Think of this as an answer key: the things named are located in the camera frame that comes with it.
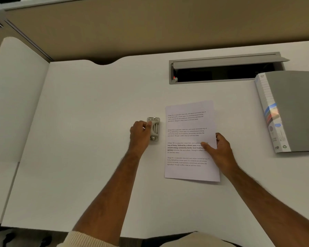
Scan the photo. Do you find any person's left hand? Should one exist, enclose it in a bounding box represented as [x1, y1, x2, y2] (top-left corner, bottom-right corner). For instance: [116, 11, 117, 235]
[130, 121, 152, 159]

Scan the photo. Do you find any person's right hand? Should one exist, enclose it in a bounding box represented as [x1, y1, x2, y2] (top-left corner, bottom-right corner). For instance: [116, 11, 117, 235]
[200, 133, 239, 175]

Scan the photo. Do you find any grey metal hole punch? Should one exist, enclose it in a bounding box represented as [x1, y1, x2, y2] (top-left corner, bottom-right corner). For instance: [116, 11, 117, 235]
[147, 117, 161, 141]

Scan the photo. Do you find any white printed paper sheet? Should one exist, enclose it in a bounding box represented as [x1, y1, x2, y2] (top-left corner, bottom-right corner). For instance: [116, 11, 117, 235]
[164, 100, 221, 183]

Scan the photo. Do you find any person's left forearm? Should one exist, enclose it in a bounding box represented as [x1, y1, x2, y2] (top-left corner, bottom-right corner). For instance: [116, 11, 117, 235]
[72, 151, 147, 247]

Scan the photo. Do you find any person's right forearm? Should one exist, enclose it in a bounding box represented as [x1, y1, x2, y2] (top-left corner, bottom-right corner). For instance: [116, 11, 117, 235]
[222, 164, 309, 247]

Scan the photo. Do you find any cream knitted sweater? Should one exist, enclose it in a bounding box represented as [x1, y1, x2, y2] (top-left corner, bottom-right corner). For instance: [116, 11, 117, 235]
[56, 230, 238, 247]

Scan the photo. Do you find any black chair base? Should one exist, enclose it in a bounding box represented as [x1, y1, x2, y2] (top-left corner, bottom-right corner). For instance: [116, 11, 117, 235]
[0, 226, 52, 247]

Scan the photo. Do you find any grey desk cable hatch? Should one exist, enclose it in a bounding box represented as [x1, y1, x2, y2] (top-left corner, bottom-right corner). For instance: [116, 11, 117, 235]
[169, 52, 290, 85]

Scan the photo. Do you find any grey ring binder folder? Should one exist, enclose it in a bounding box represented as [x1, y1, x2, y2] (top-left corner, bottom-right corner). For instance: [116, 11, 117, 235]
[255, 70, 309, 154]

